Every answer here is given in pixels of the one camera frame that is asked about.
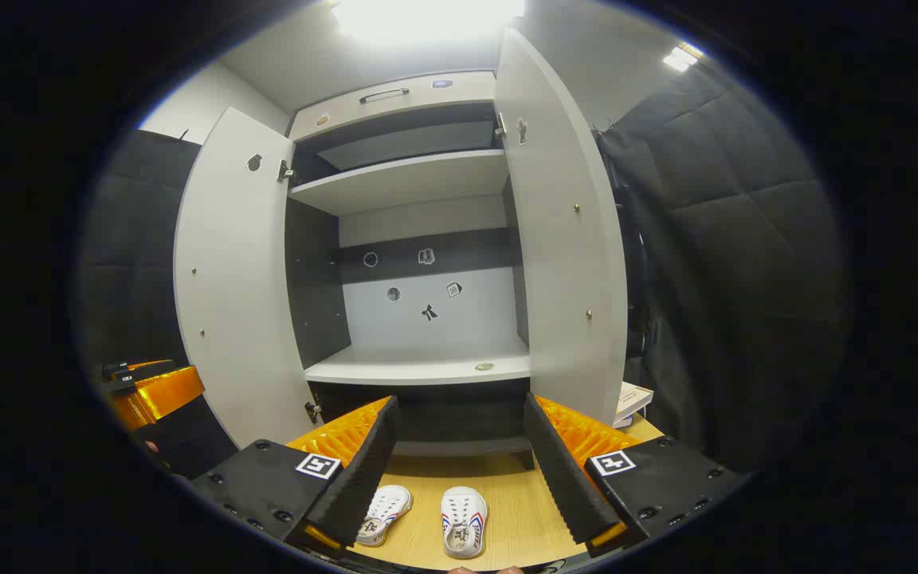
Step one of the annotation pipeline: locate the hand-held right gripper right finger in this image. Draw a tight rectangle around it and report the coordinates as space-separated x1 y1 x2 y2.
523 392 747 559

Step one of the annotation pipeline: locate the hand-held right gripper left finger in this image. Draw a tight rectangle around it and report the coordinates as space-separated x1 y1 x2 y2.
188 396 402 555

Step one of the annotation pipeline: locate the white striped shoe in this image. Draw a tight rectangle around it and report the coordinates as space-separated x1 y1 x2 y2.
441 486 489 559
357 485 414 548

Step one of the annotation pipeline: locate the grey cabinet door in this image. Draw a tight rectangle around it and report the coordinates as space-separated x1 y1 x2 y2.
493 28 629 427
174 108 324 449

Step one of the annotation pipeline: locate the grey shoe cabinet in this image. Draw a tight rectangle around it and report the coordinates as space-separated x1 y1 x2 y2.
284 70 536 471

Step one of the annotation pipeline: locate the white book stack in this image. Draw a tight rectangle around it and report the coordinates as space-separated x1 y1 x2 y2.
614 383 655 429

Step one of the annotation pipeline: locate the black backdrop cloth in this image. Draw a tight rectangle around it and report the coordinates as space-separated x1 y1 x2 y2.
80 60 854 479

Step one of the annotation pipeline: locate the ceiling light panel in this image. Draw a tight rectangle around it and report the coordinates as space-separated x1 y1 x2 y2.
662 44 703 73
331 0 525 42

